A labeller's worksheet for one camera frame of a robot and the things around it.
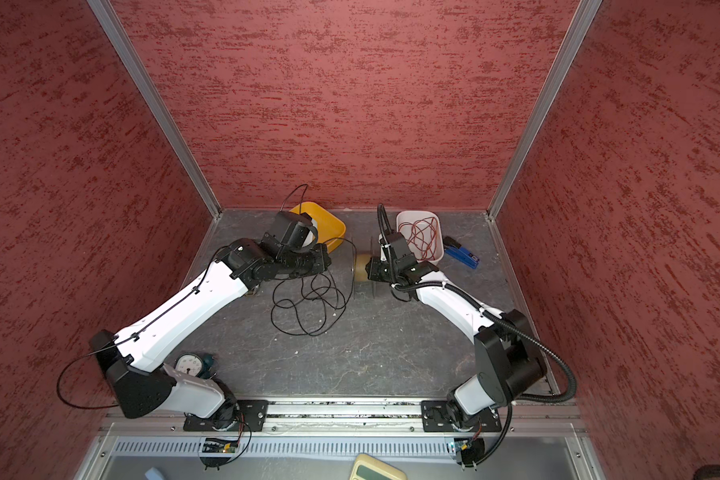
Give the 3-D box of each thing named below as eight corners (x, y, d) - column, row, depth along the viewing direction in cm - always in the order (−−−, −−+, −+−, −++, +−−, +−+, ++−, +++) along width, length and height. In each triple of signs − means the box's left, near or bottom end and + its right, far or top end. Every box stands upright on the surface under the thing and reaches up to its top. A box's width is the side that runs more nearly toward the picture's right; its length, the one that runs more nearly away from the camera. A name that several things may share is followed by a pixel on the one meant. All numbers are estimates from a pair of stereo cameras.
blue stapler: (437, 252, 111) (440, 242, 106) (443, 245, 113) (447, 235, 108) (472, 273, 105) (477, 263, 100) (477, 265, 107) (482, 255, 103)
